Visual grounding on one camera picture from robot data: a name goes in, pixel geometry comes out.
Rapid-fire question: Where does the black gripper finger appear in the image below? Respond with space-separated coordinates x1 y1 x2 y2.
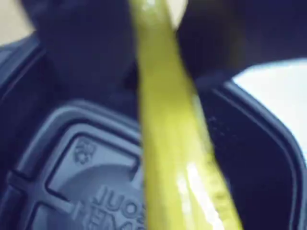
174 0 307 80
19 0 140 102

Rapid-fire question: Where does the yellow instant coffee stick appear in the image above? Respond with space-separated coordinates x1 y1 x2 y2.
128 0 243 230

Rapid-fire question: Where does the black square plastic bowl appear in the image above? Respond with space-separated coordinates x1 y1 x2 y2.
0 35 307 230

